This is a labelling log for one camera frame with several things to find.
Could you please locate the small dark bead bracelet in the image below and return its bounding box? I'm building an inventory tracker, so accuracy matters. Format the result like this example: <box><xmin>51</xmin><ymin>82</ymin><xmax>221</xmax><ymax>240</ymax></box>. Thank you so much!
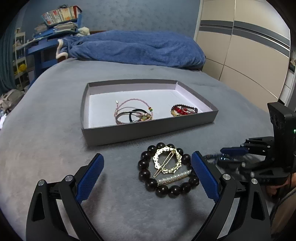
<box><xmin>171</xmin><ymin>104</ymin><xmax>199</xmax><ymax>117</ymax></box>

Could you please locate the grey bed cover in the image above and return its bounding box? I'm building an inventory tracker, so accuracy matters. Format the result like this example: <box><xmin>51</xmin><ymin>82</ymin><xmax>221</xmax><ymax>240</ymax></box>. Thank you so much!
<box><xmin>1</xmin><ymin>59</ymin><xmax>273</xmax><ymax>240</ymax></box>

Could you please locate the beige wardrobe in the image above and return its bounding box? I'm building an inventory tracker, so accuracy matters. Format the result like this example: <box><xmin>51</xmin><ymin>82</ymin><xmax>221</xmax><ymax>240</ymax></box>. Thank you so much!
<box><xmin>195</xmin><ymin>1</ymin><xmax>290</xmax><ymax>110</ymax></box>

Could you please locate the pink braided cord bracelet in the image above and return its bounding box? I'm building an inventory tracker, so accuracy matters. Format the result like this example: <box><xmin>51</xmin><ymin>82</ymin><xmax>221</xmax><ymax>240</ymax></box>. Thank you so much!
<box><xmin>113</xmin><ymin>98</ymin><xmax>154</xmax><ymax>125</ymax></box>

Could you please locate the white shelf rack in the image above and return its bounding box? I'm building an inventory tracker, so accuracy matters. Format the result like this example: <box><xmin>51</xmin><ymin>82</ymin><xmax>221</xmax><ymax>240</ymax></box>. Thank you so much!
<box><xmin>13</xmin><ymin>28</ymin><xmax>27</xmax><ymax>90</ymax></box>

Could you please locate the blue fleece blanket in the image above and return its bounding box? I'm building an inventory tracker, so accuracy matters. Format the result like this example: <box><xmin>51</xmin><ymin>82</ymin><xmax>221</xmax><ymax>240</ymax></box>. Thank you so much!
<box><xmin>56</xmin><ymin>30</ymin><xmax>206</xmax><ymax>69</ymax></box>

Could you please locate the row of books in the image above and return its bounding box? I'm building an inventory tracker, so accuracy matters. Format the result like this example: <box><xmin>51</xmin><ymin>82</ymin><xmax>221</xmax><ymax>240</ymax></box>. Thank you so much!
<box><xmin>42</xmin><ymin>5</ymin><xmax>82</xmax><ymax>26</ymax></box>

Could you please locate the large dark bead bracelet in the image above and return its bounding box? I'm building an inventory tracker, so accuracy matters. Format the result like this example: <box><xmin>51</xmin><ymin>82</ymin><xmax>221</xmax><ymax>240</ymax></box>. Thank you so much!
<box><xmin>137</xmin><ymin>141</ymin><xmax>200</xmax><ymax>199</ymax></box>

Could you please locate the gold round hair clip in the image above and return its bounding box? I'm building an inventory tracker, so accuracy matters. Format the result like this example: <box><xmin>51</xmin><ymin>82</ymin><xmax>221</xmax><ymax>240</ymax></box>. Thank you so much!
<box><xmin>152</xmin><ymin>146</ymin><xmax>182</xmax><ymax>178</ymax></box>

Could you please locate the grey bag on floor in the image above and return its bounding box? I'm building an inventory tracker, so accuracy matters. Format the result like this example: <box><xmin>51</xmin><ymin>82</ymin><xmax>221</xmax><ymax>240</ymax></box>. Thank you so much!
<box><xmin>1</xmin><ymin>89</ymin><xmax>25</xmax><ymax>111</ymax></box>

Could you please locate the teal curtain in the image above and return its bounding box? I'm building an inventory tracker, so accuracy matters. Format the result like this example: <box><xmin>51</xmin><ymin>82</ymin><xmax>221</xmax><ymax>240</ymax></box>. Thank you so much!
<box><xmin>0</xmin><ymin>25</ymin><xmax>16</xmax><ymax>94</ymax></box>

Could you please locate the grey cardboard tray box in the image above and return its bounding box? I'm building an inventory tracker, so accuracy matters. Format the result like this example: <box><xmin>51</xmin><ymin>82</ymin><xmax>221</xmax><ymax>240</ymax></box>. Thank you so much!
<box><xmin>80</xmin><ymin>79</ymin><xmax>218</xmax><ymax>147</ymax></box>

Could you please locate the black hair tie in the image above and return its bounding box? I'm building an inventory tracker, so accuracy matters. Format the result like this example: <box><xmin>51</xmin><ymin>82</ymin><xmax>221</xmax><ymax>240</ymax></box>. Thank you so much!
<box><xmin>128</xmin><ymin>108</ymin><xmax>151</xmax><ymax>123</ymax></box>

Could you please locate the blue desk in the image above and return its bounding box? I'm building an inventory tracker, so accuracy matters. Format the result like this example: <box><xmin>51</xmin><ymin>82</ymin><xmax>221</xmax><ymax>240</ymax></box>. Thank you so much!
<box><xmin>26</xmin><ymin>28</ymin><xmax>77</xmax><ymax>85</ymax></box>

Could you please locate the right hand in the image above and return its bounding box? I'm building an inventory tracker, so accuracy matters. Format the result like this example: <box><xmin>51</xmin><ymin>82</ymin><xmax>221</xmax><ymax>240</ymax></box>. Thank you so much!
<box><xmin>266</xmin><ymin>173</ymin><xmax>295</xmax><ymax>196</ymax></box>

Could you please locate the white plush toy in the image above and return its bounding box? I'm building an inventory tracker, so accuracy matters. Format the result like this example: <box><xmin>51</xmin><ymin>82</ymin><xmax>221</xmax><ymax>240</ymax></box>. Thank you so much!
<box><xmin>76</xmin><ymin>27</ymin><xmax>90</xmax><ymax>37</ymax></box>

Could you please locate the blue beaded bracelet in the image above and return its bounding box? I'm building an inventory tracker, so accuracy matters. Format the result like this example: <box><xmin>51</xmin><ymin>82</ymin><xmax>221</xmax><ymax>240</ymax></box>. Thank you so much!
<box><xmin>202</xmin><ymin>153</ymin><xmax>232</xmax><ymax>165</ymax></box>

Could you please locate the pearl hair barrette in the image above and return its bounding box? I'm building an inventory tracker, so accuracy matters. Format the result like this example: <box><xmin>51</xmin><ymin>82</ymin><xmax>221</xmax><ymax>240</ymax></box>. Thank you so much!
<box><xmin>157</xmin><ymin>170</ymin><xmax>192</xmax><ymax>185</ymax></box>

